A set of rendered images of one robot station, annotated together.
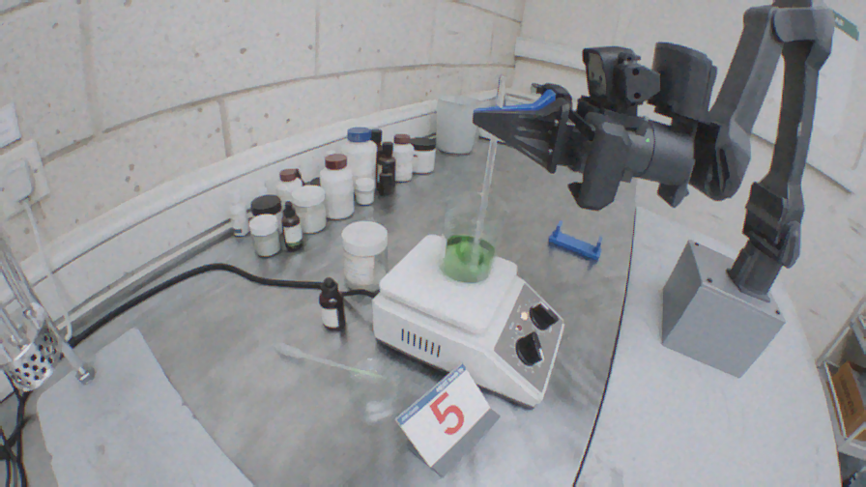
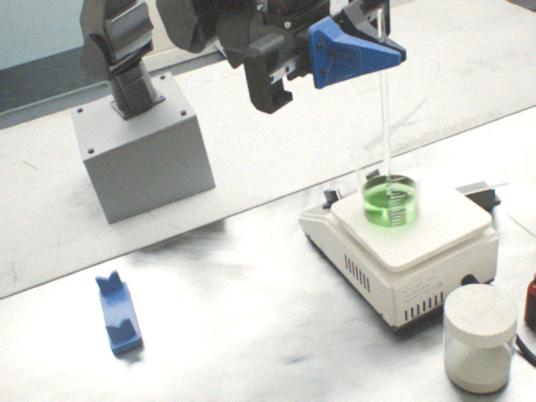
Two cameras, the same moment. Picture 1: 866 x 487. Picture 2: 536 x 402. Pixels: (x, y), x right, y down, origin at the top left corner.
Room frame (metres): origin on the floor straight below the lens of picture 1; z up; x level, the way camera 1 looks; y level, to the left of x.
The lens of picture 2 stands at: (0.71, 0.24, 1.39)
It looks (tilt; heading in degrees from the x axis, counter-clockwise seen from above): 36 degrees down; 228
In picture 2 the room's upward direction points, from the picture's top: 12 degrees counter-clockwise
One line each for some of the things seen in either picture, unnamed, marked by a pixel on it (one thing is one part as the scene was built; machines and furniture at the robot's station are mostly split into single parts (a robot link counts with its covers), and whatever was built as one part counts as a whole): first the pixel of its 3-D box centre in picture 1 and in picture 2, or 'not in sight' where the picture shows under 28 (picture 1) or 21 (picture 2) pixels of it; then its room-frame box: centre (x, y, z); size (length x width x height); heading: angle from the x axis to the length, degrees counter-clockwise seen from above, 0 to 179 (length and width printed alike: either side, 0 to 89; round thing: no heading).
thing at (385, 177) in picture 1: (386, 177); not in sight; (0.64, 0.11, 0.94); 0.03 x 0.03 x 0.07
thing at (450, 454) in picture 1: (452, 418); (461, 191); (0.16, -0.04, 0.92); 0.09 x 0.06 x 0.04; 141
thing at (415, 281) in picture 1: (452, 277); (408, 214); (0.29, -0.02, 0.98); 0.12 x 0.12 x 0.01; 67
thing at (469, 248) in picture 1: (472, 240); (386, 182); (0.30, -0.04, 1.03); 0.07 x 0.06 x 0.08; 149
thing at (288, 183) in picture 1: (290, 193); not in sight; (0.52, 0.27, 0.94); 0.05 x 0.05 x 0.09
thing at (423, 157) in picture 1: (420, 155); not in sight; (0.80, 0.05, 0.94); 0.07 x 0.07 x 0.07
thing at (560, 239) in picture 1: (577, 239); (115, 307); (0.51, -0.26, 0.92); 0.10 x 0.03 x 0.04; 61
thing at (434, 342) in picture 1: (468, 314); (394, 234); (0.28, -0.05, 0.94); 0.22 x 0.13 x 0.08; 67
